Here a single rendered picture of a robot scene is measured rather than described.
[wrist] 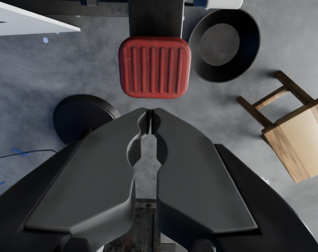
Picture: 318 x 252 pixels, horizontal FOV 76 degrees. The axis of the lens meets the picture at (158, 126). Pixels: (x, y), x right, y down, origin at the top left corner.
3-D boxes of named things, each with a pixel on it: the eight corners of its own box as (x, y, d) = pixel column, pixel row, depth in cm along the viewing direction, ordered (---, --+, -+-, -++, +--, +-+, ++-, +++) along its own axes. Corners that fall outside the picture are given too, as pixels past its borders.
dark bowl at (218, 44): (262, 7, 83) (270, 8, 77) (244, 79, 98) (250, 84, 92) (189, 5, 82) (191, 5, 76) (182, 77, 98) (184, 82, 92)
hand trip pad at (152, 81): (184, 29, 25) (194, 39, 18) (180, 78, 28) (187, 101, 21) (126, 28, 24) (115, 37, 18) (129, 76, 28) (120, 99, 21)
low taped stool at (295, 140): (304, 117, 110) (356, 158, 81) (262, 140, 118) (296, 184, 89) (279, 68, 96) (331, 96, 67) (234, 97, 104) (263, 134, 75)
